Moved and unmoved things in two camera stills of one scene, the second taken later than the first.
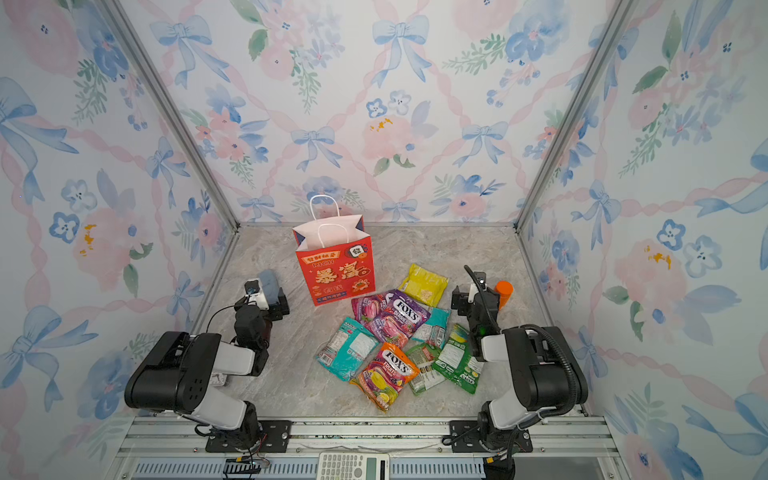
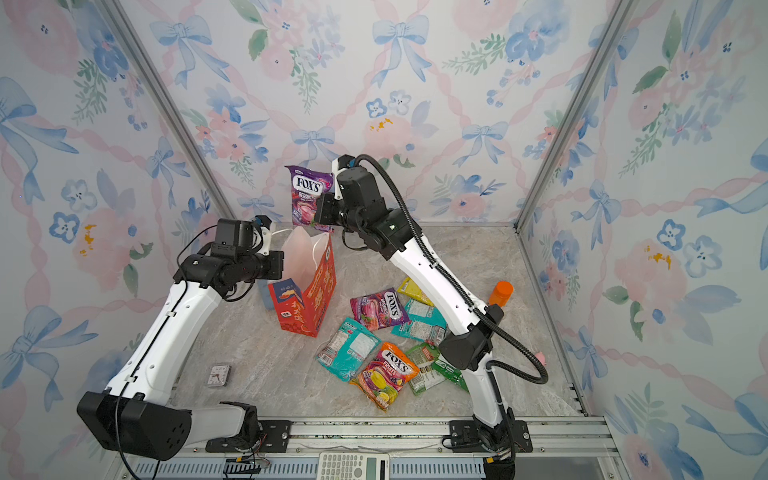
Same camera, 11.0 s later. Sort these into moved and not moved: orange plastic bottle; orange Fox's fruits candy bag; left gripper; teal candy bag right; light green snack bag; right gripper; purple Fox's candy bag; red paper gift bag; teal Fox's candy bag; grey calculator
Moved: purple Fox's candy bag; red paper gift bag; left gripper; right gripper
Not moved: teal candy bag right; light green snack bag; teal Fox's candy bag; grey calculator; orange plastic bottle; orange Fox's fruits candy bag
